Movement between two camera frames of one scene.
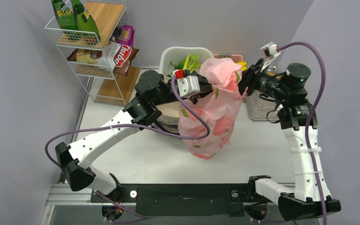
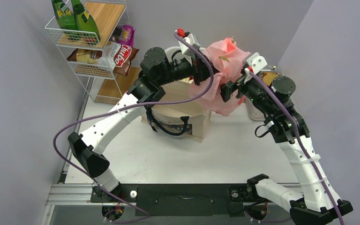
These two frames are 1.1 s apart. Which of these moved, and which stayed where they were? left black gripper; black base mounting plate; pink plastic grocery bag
Moved: pink plastic grocery bag; left black gripper
Stayed: black base mounting plate
